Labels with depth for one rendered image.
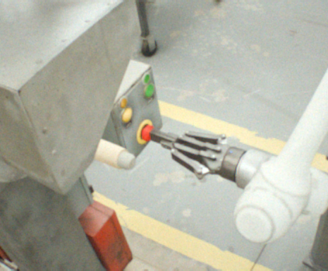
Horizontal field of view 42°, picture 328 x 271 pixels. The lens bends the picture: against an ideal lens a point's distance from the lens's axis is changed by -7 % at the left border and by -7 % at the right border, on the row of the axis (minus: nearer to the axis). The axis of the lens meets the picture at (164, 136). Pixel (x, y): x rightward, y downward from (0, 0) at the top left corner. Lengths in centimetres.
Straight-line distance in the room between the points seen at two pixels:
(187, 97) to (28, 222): 170
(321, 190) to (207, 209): 126
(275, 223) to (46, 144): 44
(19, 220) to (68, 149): 69
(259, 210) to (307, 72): 216
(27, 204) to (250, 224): 58
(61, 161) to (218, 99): 222
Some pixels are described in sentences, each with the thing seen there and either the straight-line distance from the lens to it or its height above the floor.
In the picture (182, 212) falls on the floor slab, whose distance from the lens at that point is 213.
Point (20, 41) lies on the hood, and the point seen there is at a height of 153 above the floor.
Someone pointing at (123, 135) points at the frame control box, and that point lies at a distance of 103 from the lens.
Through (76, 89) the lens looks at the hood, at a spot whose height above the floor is 148.
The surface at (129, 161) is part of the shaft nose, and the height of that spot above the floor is 126.
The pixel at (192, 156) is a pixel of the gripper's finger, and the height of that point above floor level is 98.
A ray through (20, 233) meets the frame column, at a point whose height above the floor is 86.
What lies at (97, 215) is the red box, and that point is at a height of 62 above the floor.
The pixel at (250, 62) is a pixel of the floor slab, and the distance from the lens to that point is 291.
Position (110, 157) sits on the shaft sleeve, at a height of 126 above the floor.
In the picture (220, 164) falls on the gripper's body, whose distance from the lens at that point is 99.
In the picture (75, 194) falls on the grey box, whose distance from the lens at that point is 132.
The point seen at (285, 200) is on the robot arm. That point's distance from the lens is 77.
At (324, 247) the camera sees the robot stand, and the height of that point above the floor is 18.
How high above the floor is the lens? 174
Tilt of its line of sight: 45 degrees down
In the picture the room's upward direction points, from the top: 11 degrees counter-clockwise
